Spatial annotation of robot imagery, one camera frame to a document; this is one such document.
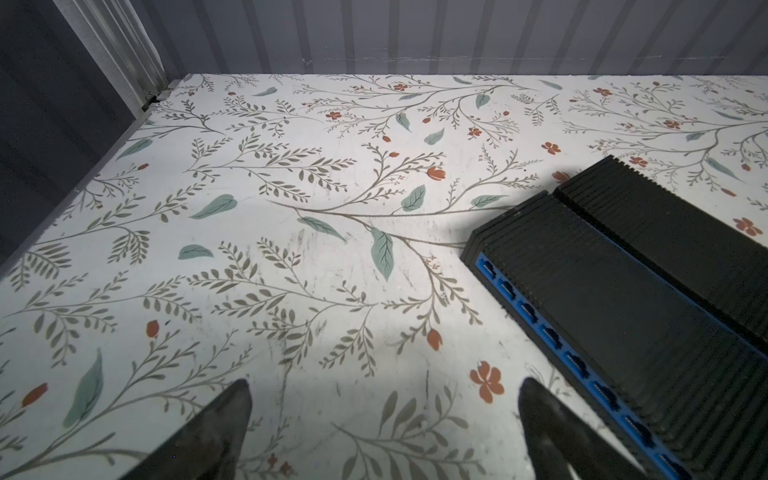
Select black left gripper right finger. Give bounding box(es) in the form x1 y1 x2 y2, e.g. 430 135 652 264
518 377 645 480

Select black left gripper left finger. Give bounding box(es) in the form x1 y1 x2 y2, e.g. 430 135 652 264
123 379 252 480

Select black network switch blue ports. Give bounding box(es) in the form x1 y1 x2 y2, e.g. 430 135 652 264
462 193 767 479

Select black ribbed network switch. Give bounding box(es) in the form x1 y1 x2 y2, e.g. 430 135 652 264
554 156 767 351

